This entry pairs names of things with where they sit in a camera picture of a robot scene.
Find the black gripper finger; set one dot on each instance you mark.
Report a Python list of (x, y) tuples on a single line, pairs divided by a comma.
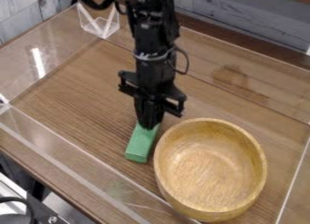
[(143, 110), (157, 112)]

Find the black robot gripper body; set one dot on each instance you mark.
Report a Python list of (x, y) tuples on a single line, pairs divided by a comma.
[(152, 83)]

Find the green rectangular block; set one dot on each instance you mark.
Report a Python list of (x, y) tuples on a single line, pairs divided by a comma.
[(140, 143)]

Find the brown wooden bowl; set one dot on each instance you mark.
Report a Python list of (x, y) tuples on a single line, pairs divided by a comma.
[(210, 169)]

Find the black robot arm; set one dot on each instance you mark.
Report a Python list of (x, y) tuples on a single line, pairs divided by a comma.
[(153, 27)]

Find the clear acrylic corner bracket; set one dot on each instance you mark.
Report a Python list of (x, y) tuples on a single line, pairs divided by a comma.
[(101, 27)]

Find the black metal table frame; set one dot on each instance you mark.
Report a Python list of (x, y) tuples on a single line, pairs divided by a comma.
[(27, 200)]

